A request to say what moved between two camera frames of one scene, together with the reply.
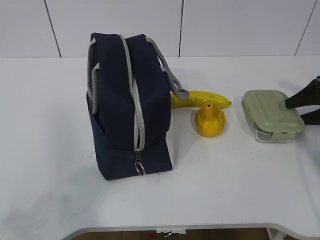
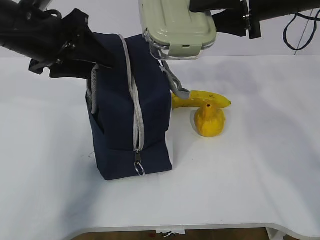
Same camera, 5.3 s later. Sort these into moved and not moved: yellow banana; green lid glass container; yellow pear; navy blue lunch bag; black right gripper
Moved: black right gripper; green lid glass container
Not moved: navy blue lunch bag; yellow pear; yellow banana
